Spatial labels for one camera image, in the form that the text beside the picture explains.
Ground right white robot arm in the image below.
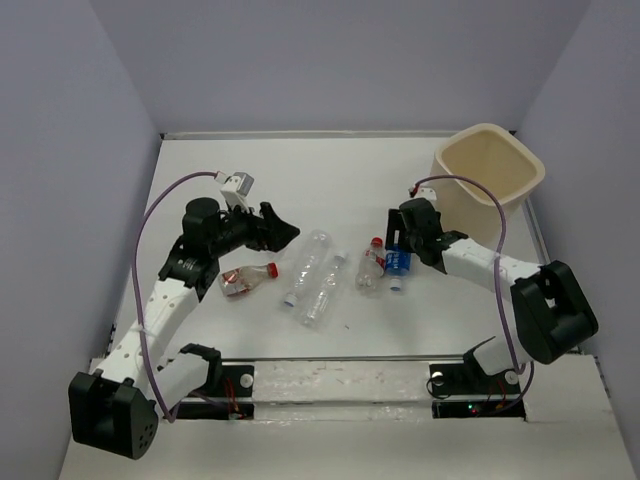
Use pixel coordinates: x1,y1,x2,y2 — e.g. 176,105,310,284
385,198,599,392

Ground cream plastic bin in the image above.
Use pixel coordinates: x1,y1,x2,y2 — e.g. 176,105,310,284
430,123,545,246

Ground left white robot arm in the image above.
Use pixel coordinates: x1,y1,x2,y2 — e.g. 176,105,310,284
68,197,300,460

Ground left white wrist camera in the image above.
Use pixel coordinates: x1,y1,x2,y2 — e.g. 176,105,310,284
220,172,254,211

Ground blue label bottle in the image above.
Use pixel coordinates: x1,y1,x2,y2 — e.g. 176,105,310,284
385,245,411,292

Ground red label clear bottle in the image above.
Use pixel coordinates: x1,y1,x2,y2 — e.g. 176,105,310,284
355,237,385,291

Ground crushed red cap bottle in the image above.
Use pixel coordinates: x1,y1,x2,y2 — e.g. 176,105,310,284
219,262,279,298

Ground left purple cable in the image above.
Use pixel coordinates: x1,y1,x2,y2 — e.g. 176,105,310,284
132,170,227,424

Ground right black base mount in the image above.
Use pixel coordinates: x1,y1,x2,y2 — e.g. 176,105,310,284
425,363,526,420

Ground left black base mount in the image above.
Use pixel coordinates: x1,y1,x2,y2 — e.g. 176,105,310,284
177,363,255,421

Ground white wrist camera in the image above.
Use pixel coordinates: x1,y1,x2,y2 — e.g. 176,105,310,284
220,172,254,211
410,185,437,202

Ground purple cable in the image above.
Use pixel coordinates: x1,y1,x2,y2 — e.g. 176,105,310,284
132,170,227,424
412,174,529,376

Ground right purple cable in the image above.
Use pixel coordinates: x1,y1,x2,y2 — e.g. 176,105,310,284
412,174,529,376

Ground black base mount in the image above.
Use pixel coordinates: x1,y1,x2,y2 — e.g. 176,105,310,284
425,363,526,420
177,363,255,421

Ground clear white cap bottle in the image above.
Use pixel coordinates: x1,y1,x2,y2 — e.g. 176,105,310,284
300,251,349,328

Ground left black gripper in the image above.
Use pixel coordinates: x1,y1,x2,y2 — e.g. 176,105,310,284
209,198,299,258

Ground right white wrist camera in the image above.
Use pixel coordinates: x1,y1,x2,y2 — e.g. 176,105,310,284
410,185,437,202

